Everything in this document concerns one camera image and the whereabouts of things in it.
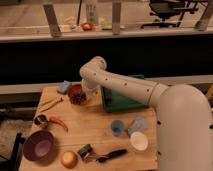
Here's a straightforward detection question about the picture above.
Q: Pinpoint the dark red grape bunch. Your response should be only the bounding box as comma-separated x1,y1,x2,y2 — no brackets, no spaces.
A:
72,93,87,105

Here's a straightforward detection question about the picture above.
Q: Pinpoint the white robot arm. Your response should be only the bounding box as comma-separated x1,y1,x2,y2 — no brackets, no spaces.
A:
80,56,213,171

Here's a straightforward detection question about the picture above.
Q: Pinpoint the red orange bowl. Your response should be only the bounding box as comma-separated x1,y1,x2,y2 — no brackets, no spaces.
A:
68,84,85,104

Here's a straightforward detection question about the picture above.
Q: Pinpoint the purple bowl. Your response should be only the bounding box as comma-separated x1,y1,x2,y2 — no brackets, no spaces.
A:
23,130,54,161

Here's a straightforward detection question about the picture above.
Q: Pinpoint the dark sponge in tray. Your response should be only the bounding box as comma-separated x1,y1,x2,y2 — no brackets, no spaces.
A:
104,88,112,101

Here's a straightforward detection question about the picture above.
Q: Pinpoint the green plastic tray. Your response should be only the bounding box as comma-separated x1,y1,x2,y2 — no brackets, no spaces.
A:
100,73,148,114

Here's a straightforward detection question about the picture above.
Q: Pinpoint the blue sponge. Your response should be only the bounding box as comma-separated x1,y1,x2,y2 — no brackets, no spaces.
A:
57,81,71,94

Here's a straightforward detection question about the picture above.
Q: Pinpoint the yellow green banana toy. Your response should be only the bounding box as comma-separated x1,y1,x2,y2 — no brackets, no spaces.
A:
38,97,63,112

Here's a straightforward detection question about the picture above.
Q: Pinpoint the blue plastic cup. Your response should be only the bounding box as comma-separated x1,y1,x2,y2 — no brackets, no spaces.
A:
111,120,124,136

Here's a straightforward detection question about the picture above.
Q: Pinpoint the red chili pepper toy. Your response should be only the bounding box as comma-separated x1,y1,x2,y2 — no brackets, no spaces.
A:
49,116,68,132

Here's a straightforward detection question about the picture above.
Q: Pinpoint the small metal can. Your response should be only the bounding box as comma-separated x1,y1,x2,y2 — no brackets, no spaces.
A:
34,114,48,129

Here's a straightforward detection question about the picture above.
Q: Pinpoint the small metal cup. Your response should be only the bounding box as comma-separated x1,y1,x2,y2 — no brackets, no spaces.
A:
77,144,93,161

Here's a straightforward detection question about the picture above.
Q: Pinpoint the red fruit on shelf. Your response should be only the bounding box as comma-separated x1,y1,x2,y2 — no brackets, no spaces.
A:
81,22,94,31

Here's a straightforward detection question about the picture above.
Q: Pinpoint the orange yellow apple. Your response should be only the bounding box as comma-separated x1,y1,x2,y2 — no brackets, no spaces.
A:
60,151,78,169

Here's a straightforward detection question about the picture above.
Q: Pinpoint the black office chair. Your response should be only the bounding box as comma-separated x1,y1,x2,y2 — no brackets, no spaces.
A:
141,0,198,28

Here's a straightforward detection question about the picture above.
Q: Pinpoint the black handled peeler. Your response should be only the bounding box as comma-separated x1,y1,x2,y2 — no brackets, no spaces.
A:
89,149,127,163

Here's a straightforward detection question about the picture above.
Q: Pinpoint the black chair frame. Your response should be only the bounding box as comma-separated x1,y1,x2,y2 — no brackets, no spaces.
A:
0,133,25,171

